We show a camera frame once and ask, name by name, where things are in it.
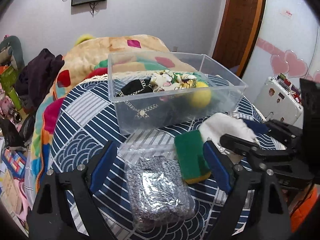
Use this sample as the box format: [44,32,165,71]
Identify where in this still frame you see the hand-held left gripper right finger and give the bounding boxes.
[202,140,292,240]

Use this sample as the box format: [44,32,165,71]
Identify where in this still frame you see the pink heart wall stickers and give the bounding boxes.
[257,37,320,82]

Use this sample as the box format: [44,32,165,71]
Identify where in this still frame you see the grey green cushion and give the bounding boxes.
[0,35,26,68]

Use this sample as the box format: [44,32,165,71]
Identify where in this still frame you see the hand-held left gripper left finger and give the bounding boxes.
[27,140,118,240]

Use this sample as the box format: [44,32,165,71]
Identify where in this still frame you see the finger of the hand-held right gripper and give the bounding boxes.
[219,133,304,174]
[243,119,303,147]

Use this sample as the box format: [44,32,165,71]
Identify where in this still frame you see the floral printed cloth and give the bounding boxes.
[149,69,208,92]

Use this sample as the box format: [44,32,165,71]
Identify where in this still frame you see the white soft cloth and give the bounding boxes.
[199,112,257,161]

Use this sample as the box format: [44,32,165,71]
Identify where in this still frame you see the brown wooden door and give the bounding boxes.
[211,0,268,78]

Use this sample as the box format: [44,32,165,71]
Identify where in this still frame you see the blue white patterned cover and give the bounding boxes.
[48,79,270,240]

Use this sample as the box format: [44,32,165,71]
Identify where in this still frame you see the clear plastic storage box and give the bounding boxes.
[107,51,248,136]

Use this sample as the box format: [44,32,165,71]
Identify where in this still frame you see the colourful checked box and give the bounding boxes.
[3,148,27,173]

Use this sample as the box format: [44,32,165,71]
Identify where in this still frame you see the green and yellow sponge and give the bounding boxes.
[174,129,213,185]

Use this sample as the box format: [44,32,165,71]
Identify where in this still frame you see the green bottle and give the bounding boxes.
[0,66,23,111]

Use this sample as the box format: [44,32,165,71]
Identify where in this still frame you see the black bag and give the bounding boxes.
[0,114,36,148]

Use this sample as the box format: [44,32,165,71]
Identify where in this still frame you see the yellow green plush toy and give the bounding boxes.
[76,32,96,45]

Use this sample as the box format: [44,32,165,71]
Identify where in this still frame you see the dark purple clothing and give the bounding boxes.
[14,47,66,111]

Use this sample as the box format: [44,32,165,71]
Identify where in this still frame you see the person's right forearm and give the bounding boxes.
[282,186,318,232]

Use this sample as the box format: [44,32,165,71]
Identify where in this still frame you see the bagged silver scouring pad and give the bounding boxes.
[118,142,197,232]

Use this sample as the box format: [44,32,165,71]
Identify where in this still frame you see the yellow soft ball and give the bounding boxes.
[188,82,213,109]

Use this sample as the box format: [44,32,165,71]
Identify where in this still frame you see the colourful patchwork blanket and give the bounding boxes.
[32,34,198,193]

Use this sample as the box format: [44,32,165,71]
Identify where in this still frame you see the black cloth with chain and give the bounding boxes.
[116,78,161,121]

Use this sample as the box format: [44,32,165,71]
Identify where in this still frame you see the white stickered suitcase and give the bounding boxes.
[253,76,305,131]

